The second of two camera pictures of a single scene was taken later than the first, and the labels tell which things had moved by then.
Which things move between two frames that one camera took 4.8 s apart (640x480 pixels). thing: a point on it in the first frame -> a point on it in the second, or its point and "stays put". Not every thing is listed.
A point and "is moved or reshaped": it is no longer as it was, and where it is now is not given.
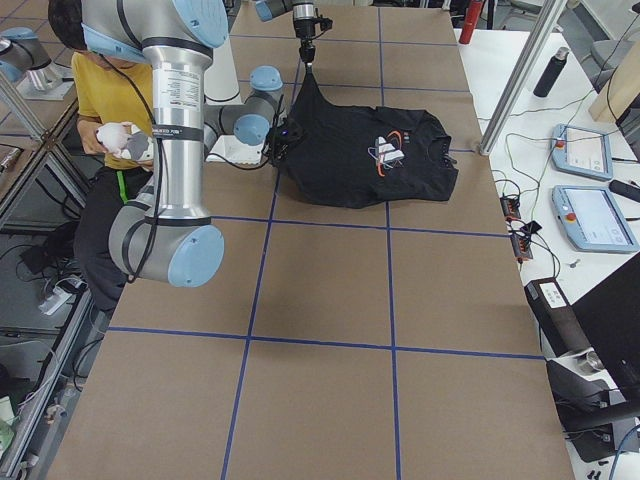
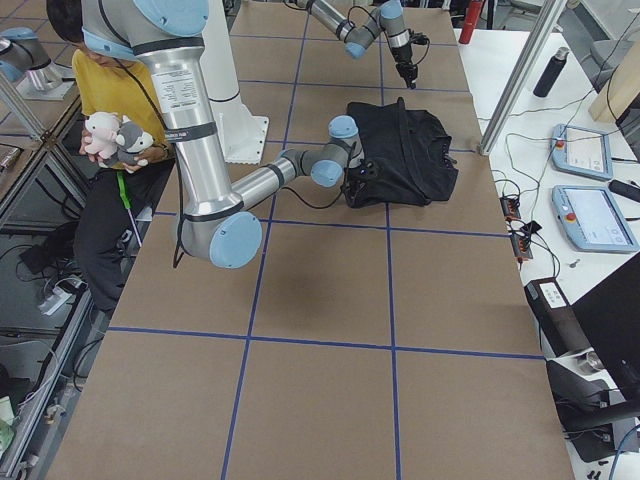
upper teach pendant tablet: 581,151 stays put
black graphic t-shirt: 354,156 is moved or reshaped
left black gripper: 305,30 -> 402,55
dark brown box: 559,324 stays put
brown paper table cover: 391,341 stays put
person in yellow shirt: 115,135 stays put
